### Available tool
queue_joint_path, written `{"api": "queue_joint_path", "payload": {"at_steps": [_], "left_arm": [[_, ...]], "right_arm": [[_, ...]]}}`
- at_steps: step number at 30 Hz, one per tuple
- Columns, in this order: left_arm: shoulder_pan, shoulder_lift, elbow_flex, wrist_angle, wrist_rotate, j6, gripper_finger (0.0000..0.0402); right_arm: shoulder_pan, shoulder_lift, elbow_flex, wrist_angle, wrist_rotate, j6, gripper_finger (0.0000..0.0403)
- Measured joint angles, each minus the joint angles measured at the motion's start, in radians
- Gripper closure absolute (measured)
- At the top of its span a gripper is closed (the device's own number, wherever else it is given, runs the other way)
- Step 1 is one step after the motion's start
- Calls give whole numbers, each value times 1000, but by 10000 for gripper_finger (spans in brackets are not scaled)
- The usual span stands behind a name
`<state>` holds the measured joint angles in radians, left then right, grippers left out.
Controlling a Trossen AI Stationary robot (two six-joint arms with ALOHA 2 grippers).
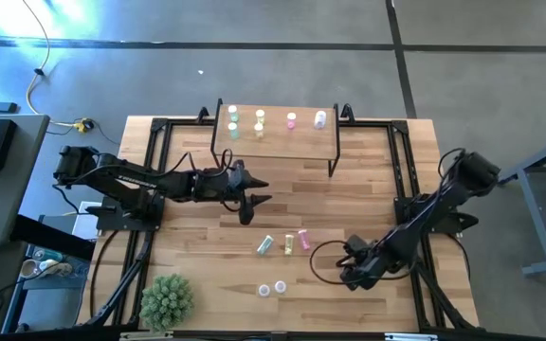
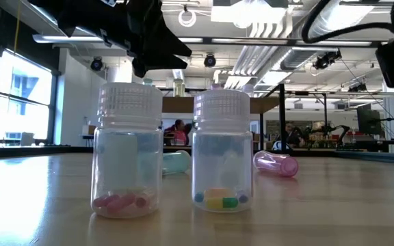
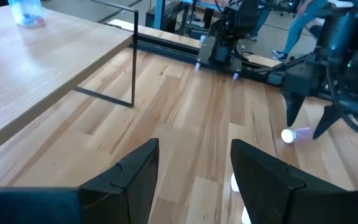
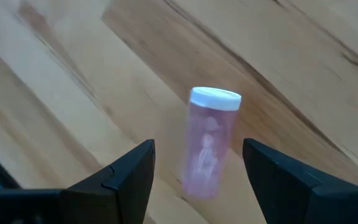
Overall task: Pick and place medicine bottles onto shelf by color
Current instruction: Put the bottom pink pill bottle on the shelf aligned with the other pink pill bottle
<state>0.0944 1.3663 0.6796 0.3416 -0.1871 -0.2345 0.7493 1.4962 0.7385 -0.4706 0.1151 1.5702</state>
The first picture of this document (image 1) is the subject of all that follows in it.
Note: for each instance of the white plastic bottle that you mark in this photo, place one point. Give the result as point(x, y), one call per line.
point(55, 268)

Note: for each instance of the silver metal bracket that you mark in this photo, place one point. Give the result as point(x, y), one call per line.
point(147, 335)
point(410, 336)

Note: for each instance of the black desk support bar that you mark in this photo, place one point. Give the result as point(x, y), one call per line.
point(55, 237)

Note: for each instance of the blue grey metal cart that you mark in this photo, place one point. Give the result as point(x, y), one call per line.
point(536, 213)

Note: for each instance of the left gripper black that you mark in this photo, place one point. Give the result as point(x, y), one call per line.
point(240, 187)

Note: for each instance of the blue utility cart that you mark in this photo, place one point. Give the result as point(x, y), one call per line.
point(50, 303)

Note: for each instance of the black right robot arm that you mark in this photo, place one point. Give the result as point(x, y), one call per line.
point(424, 218)

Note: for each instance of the purple pill bottle white cap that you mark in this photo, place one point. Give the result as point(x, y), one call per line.
point(320, 119)

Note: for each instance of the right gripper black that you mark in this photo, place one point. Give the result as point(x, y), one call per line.
point(365, 267)

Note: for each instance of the black aluminium rig frame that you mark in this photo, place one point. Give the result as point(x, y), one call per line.
point(187, 123)

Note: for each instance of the white sheet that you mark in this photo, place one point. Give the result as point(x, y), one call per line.
point(81, 222)

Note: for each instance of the yellow black power plug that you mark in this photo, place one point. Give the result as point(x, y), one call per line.
point(81, 126)

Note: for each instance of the clear jar with mixed pills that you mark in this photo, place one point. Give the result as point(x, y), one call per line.
point(280, 286)

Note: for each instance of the green artificial succulent plant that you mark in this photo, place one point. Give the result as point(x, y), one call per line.
point(166, 303)

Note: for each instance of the wooden shelf black metal legs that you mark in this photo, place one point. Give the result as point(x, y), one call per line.
point(282, 142)

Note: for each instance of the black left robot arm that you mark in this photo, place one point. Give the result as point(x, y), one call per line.
point(131, 180)

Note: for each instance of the pink pill bottle white cap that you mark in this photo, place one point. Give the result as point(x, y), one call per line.
point(304, 239)
point(291, 119)

